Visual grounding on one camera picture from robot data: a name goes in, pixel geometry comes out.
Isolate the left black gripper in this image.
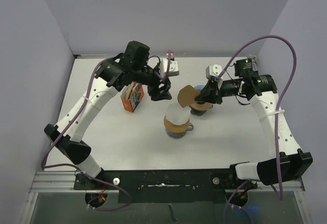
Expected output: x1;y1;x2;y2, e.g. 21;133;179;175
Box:
132;65;172;99

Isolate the wooden dripper ring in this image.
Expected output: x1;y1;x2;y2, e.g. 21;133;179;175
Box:
163;116;191;134
190;102;214;112

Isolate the brown paper coffee filter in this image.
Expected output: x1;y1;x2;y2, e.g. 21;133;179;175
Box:
177;85;200;108

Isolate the grey plastic dripper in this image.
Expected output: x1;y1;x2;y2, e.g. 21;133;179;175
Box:
191;108;211;116

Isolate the white paper coffee filter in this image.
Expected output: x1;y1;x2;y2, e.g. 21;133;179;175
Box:
165;103;191;126

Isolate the orange coffee filter box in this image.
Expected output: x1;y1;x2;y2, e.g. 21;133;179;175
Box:
121;82;144;113

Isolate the grey glass carafe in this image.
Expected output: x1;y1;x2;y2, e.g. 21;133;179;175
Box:
165;123;194;139

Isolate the blue plastic dripper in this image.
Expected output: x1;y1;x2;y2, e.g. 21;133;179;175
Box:
194;85;205;91

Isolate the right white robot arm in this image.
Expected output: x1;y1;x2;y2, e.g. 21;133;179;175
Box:
195;59;313;188

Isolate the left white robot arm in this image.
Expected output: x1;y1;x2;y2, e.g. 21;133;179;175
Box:
44;41;172;189

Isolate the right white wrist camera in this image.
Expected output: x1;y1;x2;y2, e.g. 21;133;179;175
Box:
205;64;223;82

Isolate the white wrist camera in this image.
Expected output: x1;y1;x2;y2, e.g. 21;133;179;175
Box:
159;51;180;78
205;64;223;82

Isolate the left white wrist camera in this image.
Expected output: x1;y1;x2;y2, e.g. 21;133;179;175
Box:
159;51;180;78

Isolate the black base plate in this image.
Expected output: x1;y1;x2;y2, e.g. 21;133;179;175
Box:
74;168;258;204

